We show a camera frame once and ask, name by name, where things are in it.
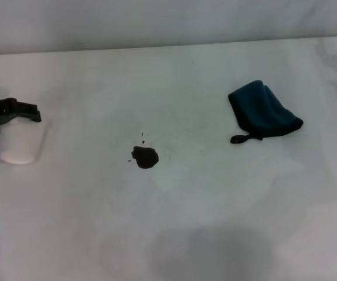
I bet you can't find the black water stain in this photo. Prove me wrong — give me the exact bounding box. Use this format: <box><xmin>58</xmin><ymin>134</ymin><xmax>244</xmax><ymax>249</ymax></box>
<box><xmin>127</xmin><ymin>132</ymin><xmax>159</xmax><ymax>170</ymax></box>

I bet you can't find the white paper cup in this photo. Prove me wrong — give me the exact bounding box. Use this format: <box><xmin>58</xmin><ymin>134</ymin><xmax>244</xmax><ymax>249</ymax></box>
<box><xmin>0</xmin><ymin>115</ymin><xmax>53</xmax><ymax>165</ymax></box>

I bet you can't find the blue rag with black loop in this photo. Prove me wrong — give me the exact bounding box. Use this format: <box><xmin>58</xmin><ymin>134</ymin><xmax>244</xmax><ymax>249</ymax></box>
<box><xmin>228</xmin><ymin>79</ymin><xmax>304</xmax><ymax>145</ymax></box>

